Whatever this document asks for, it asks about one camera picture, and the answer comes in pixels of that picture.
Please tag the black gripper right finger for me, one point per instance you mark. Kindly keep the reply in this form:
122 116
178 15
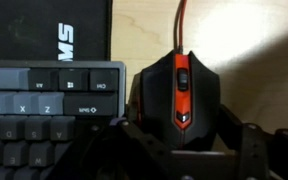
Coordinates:
254 146

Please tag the dark grey mechanical keyboard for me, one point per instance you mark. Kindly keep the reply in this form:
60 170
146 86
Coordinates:
34 110

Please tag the black desk mat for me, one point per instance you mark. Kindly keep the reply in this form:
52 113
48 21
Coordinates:
24 30

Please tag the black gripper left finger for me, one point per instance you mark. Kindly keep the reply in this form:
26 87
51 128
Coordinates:
117 153

